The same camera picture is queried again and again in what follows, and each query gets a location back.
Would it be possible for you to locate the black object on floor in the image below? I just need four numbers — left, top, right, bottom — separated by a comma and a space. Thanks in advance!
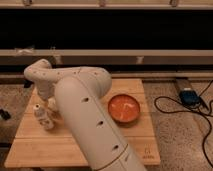
0, 109, 11, 120

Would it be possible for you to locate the black cable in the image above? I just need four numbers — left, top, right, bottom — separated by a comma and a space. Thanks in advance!
153, 79, 213, 168

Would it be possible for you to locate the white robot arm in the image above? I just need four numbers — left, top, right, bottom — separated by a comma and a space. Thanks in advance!
24, 59, 147, 171

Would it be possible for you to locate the black power adapter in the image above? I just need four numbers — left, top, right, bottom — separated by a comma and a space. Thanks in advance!
179, 88, 200, 106

